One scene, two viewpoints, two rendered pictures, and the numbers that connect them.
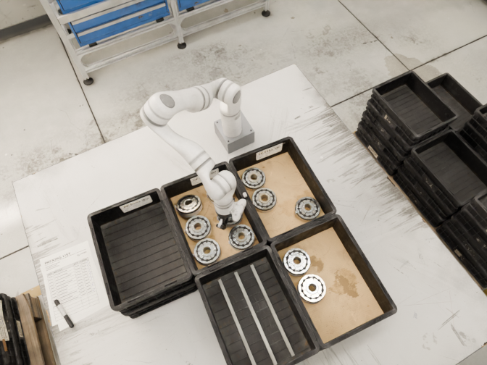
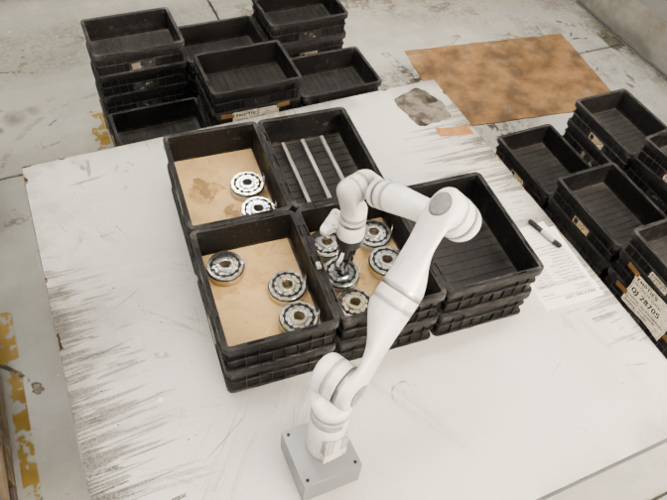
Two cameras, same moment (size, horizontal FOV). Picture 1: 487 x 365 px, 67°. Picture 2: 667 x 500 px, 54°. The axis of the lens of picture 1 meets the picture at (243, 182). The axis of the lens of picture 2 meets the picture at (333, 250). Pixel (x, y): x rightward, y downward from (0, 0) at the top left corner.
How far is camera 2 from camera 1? 171 cm
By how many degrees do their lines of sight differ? 67
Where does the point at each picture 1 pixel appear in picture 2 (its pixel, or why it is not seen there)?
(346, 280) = (200, 192)
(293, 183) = (234, 312)
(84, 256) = (543, 291)
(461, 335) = (84, 167)
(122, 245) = (489, 260)
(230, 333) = (347, 167)
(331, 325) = (234, 160)
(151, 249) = (448, 252)
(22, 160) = not seen: outside the picture
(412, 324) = (133, 182)
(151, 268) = not seen: hidden behind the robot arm
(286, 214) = (257, 270)
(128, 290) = not seen: hidden behind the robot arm
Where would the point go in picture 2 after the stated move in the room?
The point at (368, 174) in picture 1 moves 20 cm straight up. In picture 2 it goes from (90, 358) to (73, 317)
